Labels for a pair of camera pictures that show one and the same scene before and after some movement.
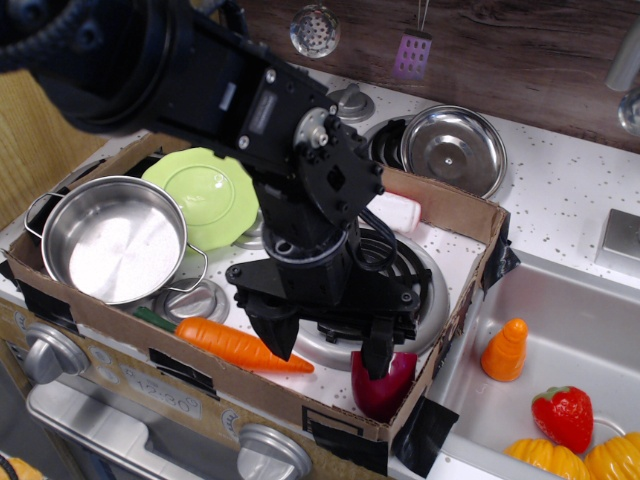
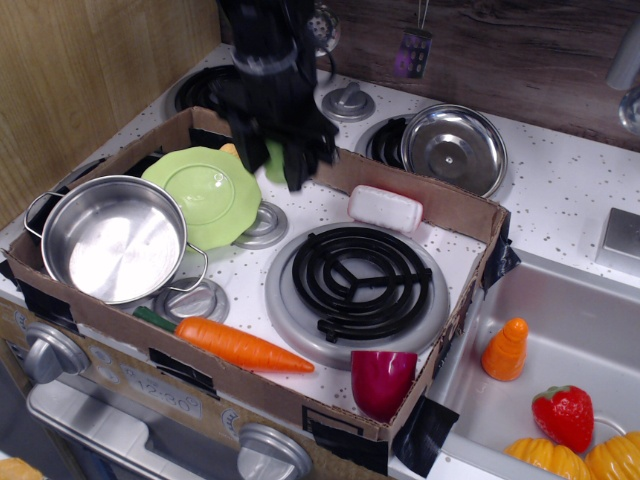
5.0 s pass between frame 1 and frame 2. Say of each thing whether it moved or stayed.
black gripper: moved
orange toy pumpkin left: stayed
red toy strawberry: stayed
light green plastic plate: stayed
